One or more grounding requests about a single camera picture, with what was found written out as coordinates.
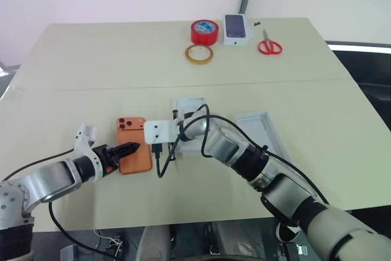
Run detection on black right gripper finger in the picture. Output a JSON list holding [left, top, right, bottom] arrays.
[[115, 141, 142, 153]]

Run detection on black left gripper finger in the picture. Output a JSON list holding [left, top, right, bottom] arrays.
[[113, 147, 139, 162]]

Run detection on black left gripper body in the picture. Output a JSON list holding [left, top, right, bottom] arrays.
[[92, 144, 120, 177]]

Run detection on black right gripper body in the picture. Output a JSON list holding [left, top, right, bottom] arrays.
[[151, 142, 164, 160]]

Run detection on white phone box base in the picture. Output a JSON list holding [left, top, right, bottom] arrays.
[[175, 95, 211, 155]]

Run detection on small grey box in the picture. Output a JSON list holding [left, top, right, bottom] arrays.
[[59, 243, 81, 261]]

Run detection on white phone box lid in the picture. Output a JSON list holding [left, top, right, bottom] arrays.
[[236, 110, 291, 164]]

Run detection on white printed phone box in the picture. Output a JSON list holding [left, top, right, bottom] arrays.
[[223, 13, 255, 48]]

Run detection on orange smartphone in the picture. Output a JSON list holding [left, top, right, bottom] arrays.
[[115, 116, 153, 176]]

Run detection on grey rounded shape under table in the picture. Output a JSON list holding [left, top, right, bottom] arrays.
[[135, 225, 172, 261]]

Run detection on clear yellowish tape roll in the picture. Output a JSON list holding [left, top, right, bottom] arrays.
[[183, 44, 214, 67]]

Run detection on red tape roll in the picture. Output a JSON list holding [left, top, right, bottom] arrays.
[[190, 19, 220, 47]]

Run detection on grey object beside table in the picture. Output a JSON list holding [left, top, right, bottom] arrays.
[[0, 61, 21, 100]]

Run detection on dark furniture with white edge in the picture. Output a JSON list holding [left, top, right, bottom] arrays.
[[324, 40, 391, 114]]

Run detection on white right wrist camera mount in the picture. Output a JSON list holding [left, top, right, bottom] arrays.
[[144, 119, 179, 145]]

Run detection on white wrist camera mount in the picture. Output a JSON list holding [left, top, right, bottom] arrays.
[[73, 122, 107, 183], [144, 119, 179, 145]]

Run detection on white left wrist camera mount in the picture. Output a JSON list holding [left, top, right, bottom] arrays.
[[73, 122, 107, 183]]

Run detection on white wire bundle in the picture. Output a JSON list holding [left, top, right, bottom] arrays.
[[92, 228, 125, 257]]

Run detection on red handled scissors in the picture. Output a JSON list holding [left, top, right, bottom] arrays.
[[257, 29, 283, 56]]

